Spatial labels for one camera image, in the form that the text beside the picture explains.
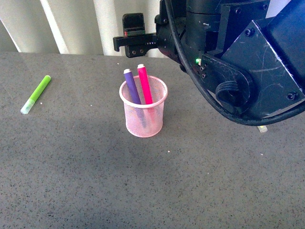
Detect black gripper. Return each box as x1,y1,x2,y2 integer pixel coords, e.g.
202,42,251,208
113,13,157,58

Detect purple marker pen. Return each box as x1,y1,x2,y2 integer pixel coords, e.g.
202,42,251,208
123,68,148,128

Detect green marker pen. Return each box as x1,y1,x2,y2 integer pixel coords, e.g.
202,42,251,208
20,75,51,115

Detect pink marker pen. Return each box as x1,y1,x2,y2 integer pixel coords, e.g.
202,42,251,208
137,63,157,125

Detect white pleated curtain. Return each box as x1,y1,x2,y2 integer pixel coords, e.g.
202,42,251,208
0,0,293,58

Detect pink mesh cup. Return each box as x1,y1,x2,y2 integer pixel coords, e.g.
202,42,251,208
119,75,168,138

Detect yellow marker pen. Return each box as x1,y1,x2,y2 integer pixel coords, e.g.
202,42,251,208
257,125,268,133

